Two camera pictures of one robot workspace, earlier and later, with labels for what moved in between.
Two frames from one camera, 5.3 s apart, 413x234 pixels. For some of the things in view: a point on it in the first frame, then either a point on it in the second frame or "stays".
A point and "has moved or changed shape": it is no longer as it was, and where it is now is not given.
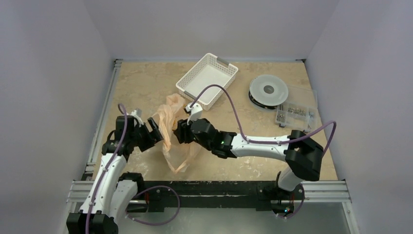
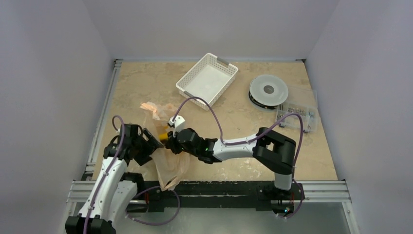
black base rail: [156, 196] stays
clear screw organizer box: [300, 110] stays
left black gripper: [152, 138] to [145, 157]
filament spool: [268, 91] stays
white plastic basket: [209, 70] stays
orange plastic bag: [179, 155] has moved or changed shape
